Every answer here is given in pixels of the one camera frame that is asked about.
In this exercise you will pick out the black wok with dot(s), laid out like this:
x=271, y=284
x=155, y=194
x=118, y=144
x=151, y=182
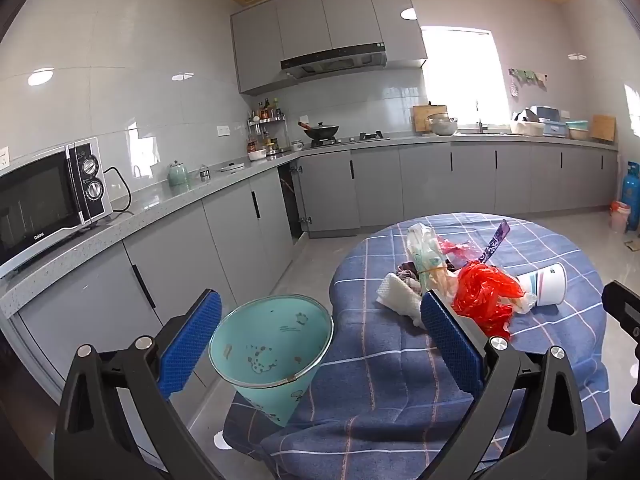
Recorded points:
x=322, y=131

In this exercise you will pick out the teal trash bin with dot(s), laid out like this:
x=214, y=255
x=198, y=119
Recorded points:
x=270, y=340

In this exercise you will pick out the red plastic bag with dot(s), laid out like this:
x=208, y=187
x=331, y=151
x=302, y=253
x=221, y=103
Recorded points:
x=480, y=290

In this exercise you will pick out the sink faucet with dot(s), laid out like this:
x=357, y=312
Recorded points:
x=478, y=117

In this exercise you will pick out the red orange plastic wrapper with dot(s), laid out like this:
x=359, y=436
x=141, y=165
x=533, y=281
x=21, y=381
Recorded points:
x=457, y=247

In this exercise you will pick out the purple snack wrapper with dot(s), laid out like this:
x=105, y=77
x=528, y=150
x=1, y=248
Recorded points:
x=495, y=245

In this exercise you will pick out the group of condiment bottles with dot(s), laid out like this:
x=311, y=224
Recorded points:
x=267, y=110

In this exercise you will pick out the clear green printed plastic bag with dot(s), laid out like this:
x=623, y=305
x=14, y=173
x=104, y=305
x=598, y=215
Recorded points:
x=422, y=252

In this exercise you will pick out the metal bowl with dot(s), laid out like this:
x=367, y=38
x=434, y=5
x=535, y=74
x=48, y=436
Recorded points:
x=442, y=125

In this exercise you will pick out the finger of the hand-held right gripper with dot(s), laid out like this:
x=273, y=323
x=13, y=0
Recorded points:
x=622, y=305

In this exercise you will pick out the grey upper cabinets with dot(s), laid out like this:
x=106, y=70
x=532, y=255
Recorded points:
x=300, y=25

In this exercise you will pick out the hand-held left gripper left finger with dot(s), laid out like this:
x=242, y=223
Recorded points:
x=192, y=340

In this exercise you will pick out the green ceramic teapot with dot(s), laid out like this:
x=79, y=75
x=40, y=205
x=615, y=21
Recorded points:
x=178, y=176

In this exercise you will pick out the bright window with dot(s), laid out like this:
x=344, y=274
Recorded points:
x=465, y=80

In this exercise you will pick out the wooden cutting board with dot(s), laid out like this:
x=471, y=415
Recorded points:
x=424, y=117

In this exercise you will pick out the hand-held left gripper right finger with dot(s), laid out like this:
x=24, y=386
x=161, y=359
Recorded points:
x=450, y=340

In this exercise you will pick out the metal spice rack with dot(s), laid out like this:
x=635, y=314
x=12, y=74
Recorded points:
x=267, y=125

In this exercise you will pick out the small glass jar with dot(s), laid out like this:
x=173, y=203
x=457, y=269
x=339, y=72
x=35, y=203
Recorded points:
x=297, y=145

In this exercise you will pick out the white dish basket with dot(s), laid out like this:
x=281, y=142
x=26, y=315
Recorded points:
x=527, y=128

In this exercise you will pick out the gas stove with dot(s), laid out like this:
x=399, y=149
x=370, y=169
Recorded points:
x=350, y=138

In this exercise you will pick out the white foam pad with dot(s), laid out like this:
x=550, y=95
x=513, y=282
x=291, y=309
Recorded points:
x=400, y=292

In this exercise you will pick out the blue dish container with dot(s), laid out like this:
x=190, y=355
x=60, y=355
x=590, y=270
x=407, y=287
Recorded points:
x=550, y=120

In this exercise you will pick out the striped paper cup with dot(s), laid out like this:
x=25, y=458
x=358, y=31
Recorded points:
x=545, y=285

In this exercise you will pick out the small metal cup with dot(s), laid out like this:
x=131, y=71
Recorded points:
x=205, y=174

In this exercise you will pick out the white bowl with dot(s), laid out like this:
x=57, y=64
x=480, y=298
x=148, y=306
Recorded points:
x=257, y=154

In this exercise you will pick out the silver black microwave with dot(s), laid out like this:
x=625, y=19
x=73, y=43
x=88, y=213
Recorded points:
x=40, y=210

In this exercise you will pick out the teal basin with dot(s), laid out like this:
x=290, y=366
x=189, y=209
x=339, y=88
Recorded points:
x=577, y=130

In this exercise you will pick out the black range hood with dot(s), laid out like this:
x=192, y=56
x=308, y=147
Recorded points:
x=332, y=62

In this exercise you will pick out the pink bin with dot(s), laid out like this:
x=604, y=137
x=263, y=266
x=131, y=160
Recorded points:
x=620, y=216

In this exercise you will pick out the wall hooks with cloths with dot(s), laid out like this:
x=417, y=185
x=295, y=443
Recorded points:
x=527, y=76

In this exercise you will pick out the blue gas cylinder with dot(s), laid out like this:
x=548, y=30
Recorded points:
x=632, y=185

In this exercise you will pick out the white wall outlet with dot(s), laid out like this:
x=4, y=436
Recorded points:
x=223, y=130
x=4, y=157

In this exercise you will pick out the grey kitchen counter cabinets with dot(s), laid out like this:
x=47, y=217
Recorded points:
x=235, y=230

